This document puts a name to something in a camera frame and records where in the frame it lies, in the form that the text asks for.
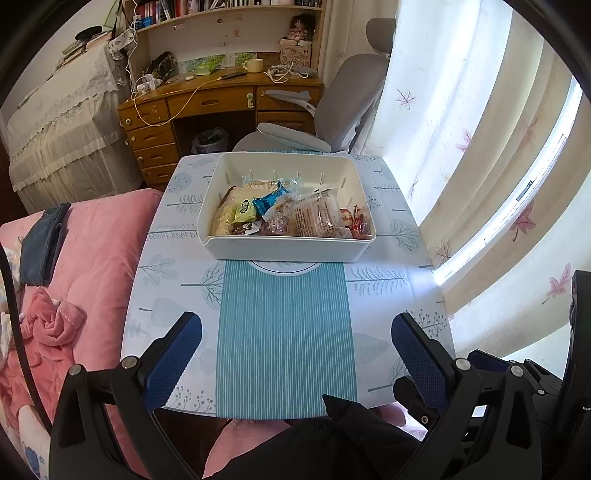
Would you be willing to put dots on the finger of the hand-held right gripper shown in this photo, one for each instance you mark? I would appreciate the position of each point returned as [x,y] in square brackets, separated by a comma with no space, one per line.
[487,361]
[411,398]

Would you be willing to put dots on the pink towel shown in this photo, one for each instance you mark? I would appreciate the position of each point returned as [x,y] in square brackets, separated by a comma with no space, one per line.
[51,323]

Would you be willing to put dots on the doll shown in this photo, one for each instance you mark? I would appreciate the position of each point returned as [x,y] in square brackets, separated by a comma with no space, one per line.
[302,26]

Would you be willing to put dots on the black patterned pouch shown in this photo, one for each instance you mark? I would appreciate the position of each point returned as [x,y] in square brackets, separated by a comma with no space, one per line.
[160,64]

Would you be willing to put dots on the desk hutch shelf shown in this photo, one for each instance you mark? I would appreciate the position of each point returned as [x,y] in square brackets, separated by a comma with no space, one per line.
[258,32]

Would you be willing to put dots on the cream mug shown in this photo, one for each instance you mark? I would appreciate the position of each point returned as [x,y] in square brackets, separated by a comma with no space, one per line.
[254,65]

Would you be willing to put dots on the clear printed snack packet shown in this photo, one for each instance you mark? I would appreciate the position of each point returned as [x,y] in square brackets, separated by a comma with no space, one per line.
[318,214]

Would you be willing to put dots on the striped blue placemat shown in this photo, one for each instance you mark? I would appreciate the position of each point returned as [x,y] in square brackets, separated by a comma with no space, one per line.
[286,332]

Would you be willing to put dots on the stack of books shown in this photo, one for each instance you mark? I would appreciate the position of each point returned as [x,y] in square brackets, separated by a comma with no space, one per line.
[81,50]

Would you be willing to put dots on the pink blanket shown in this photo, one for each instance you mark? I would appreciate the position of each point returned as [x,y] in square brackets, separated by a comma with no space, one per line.
[101,240]

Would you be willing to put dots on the blue denim cloth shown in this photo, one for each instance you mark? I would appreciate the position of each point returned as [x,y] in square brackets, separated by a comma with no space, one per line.
[41,244]

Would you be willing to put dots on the green picture cards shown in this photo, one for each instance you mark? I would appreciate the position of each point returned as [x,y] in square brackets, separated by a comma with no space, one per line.
[207,63]

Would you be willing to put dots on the printed cardboard box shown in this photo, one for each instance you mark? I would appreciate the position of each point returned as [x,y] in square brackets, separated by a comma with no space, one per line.
[295,55]

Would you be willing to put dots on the black hat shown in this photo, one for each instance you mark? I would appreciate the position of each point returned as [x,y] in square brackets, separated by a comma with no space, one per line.
[92,33]

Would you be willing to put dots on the wooden desk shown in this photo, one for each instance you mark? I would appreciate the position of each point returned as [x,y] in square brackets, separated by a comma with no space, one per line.
[217,92]

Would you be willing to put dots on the floral curtain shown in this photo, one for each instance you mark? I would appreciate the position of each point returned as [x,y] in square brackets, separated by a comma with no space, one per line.
[461,138]

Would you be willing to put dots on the apple print snack packet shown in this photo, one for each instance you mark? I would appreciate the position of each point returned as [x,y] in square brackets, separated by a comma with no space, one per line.
[347,214]

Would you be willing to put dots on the grey office chair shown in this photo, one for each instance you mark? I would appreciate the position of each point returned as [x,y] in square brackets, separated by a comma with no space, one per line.
[351,92]

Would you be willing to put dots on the black trash bin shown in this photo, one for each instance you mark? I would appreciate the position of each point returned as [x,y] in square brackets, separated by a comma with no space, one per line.
[210,142]

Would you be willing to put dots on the clear packet of yellow puffs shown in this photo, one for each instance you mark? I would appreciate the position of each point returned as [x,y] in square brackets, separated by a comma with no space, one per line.
[224,224]

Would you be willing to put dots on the row of books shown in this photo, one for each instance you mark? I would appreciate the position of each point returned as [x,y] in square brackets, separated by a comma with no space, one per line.
[175,9]

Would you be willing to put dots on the red candy packet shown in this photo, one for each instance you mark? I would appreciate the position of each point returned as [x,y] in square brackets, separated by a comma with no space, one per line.
[361,226]

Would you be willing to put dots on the dark dates packet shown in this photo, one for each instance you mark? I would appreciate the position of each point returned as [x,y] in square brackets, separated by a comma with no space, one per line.
[244,228]

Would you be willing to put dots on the white plastic bin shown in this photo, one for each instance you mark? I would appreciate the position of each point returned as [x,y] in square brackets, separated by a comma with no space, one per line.
[277,249]

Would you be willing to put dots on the green snack packet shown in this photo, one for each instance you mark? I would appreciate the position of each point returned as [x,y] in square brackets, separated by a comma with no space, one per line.
[244,210]

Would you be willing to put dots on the white power strip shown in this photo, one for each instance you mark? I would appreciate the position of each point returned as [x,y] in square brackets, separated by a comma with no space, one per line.
[147,84]

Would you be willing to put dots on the leaf print tablecloth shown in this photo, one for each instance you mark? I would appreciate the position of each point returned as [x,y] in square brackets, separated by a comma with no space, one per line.
[175,277]

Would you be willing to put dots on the black remote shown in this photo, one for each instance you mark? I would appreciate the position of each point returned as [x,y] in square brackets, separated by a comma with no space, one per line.
[234,74]

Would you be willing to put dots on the person's black clothing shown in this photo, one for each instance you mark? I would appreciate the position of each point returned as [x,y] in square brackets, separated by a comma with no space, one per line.
[323,443]

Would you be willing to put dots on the small blue snack packet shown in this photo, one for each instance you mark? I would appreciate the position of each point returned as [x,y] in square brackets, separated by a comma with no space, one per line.
[272,199]

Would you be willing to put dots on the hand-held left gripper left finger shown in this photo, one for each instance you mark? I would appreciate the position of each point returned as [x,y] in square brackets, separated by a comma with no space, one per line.
[173,364]

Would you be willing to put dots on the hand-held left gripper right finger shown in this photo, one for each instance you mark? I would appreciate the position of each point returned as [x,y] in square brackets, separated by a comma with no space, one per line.
[420,364]

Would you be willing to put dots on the white floral cloth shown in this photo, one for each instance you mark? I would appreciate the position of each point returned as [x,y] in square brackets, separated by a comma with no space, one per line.
[9,263]

